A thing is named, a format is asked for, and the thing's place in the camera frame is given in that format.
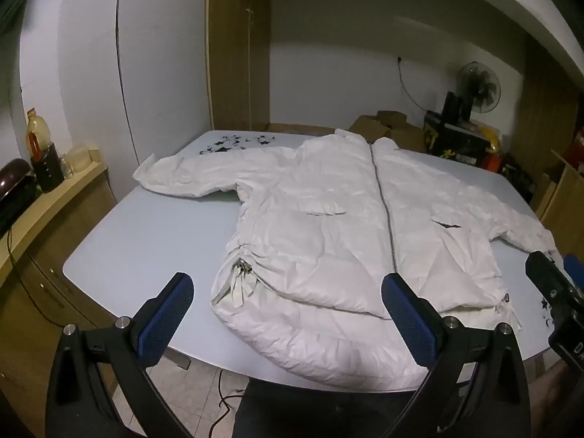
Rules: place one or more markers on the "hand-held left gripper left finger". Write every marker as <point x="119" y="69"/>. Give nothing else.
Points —
<point x="166" y="324"/>

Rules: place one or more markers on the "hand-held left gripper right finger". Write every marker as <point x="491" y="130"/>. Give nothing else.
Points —
<point x="408" y="324"/>

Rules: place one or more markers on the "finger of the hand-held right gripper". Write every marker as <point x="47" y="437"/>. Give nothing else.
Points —
<point x="575" y="267"/>
<point x="547" y="278"/>

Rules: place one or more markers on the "white zip jacket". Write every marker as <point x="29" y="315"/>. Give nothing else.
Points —
<point x="319" y="237"/>

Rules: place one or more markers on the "low wooden shelf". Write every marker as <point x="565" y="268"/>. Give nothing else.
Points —
<point x="565" y="191"/>

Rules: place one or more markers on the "red small container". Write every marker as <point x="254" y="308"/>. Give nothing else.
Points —
<point x="492" y="162"/>

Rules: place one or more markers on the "wooden side cabinet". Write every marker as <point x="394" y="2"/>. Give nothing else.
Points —
<point x="41" y="246"/>

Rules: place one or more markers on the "yellow round item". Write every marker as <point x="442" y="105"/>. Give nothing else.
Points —
<point x="494" y="139"/>

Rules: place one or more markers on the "wooden corner cabinet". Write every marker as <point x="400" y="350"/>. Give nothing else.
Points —
<point x="547" y="109"/>

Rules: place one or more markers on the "black and yellow case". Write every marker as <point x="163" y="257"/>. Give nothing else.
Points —
<point x="451" y="143"/>

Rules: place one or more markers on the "small beige box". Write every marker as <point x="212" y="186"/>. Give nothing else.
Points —
<point x="94" y="154"/>

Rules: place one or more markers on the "small glass jar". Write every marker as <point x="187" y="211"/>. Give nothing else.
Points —
<point x="66" y="166"/>

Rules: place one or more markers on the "clear plastic container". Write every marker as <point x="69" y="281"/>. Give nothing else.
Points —
<point x="80" y="157"/>

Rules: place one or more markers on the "open cardboard box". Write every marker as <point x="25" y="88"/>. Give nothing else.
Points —
<point x="365" y="127"/>
<point x="406" y="134"/>

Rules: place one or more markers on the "black upright box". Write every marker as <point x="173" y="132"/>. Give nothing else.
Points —
<point x="454" y="106"/>

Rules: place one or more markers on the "black standing fan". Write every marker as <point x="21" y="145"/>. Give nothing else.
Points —
<point x="481" y="84"/>

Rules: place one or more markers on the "dark round cooker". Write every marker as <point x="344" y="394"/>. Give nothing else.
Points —
<point x="13" y="187"/>

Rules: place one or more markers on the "flat cardboard box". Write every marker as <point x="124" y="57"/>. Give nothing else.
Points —
<point x="296" y="128"/>

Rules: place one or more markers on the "yellow oil bottle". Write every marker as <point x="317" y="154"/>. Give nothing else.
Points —
<point x="37" y="127"/>

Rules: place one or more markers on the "tall wooden wardrobe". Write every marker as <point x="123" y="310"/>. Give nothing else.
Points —
<point x="237" y="54"/>

